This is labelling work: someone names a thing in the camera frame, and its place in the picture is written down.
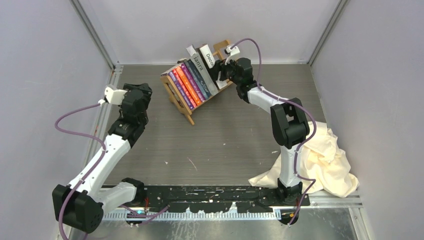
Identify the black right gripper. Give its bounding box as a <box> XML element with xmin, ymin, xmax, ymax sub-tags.
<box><xmin>206</xmin><ymin>55</ymin><xmax>241</xmax><ymax>86</ymax></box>

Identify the stack of grey magazines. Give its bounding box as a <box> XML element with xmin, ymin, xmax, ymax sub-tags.
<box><xmin>186</xmin><ymin>45</ymin><xmax>219</xmax><ymax>97</ymax></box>

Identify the floral Louisa May Alcott book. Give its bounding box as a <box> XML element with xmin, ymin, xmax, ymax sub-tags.
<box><xmin>184</xmin><ymin>59</ymin><xmax>211</xmax><ymax>100</ymax></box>

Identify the white Decorate Furniture book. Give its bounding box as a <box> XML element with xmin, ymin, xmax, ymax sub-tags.
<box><xmin>198</xmin><ymin>44</ymin><xmax>228</xmax><ymax>91</ymax></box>

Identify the purple 52-Storey Treehouse book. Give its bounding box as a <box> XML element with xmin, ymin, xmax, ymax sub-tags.
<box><xmin>167</xmin><ymin>72</ymin><xmax>195</xmax><ymax>112</ymax></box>

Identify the blue Nineteen Eighty-Four book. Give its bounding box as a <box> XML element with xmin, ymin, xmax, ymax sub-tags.
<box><xmin>181</xmin><ymin>59</ymin><xmax>206</xmax><ymax>103</ymax></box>

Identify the red Treehouse book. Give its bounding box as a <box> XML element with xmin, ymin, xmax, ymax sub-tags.
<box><xmin>170</xmin><ymin>69</ymin><xmax>197</xmax><ymax>110</ymax></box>

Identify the orange 78-Storey Treehouse book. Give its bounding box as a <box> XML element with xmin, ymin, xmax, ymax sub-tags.
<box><xmin>176</xmin><ymin>66</ymin><xmax>201</xmax><ymax>108</ymax></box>

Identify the magenta paperback book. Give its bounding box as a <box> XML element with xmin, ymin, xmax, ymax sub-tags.
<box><xmin>177</xmin><ymin>63</ymin><xmax>204</xmax><ymax>107</ymax></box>

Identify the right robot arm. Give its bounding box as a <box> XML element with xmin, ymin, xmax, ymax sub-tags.
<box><xmin>209</xmin><ymin>57</ymin><xmax>310</xmax><ymax>206</ymax></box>

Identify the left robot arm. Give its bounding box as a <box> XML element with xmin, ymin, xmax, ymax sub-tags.
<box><xmin>52</xmin><ymin>83</ymin><xmax>153</xmax><ymax>239</ymax></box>

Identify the cream cloth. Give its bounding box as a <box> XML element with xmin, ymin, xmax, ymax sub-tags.
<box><xmin>248</xmin><ymin>120</ymin><xmax>360</xmax><ymax>199</ymax></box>

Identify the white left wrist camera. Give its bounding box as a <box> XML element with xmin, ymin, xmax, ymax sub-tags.
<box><xmin>97</xmin><ymin>84</ymin><xmax>128</xmax><ymax>106</ymax></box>

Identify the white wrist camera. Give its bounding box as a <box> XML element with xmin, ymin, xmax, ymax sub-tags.
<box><xmin>97</xmin><ymin>84</ymin><xmax>128</xmax><ymax>106</ymax></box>
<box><xmin>224</xmin><ymin>45</ymin><xmax>241</xmax><ymax>65</ymax></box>

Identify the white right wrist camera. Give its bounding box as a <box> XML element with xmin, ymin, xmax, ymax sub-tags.
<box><xmin>224</xmin><ymin>45</ymin><xmax>241</xmax><ymax>65</ymax></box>

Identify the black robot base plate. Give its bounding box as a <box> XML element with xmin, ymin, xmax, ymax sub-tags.
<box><xmin>124</xmin><ymin>183</ymin><xmax>310</xmax><ymax>214</ymax></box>

